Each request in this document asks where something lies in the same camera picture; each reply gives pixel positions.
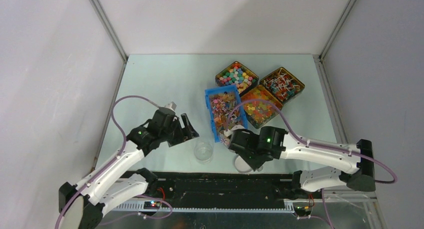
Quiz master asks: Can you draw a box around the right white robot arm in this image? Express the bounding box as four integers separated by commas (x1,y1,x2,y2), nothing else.
222,125,376,198

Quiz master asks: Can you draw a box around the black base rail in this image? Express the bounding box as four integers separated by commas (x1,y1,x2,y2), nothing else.
145,171,322,211

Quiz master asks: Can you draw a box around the tin of gummy candies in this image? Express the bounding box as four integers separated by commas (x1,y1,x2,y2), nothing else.
241,85,283,129

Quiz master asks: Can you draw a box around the tin of lollipops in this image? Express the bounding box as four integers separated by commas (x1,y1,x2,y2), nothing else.
259,67,306,105

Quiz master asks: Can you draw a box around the tin of square candies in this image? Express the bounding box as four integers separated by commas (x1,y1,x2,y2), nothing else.
215,61,260,96

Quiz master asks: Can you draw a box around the clear plastic jar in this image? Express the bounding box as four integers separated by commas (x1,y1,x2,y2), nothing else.
193,138,214,164

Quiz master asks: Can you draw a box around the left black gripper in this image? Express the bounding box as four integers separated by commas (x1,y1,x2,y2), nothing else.
160,113,199,147

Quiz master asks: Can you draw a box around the blue plastic candy bin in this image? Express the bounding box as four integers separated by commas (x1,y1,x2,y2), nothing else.
204,84,249,144

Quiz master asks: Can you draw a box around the silver jar lid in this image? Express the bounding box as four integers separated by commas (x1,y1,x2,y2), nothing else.
233,155,264,174

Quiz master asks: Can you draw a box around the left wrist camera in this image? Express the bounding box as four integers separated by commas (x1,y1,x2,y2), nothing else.
158,101,177,115

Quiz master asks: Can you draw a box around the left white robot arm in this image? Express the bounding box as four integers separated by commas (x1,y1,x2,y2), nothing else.
54,107,199,229

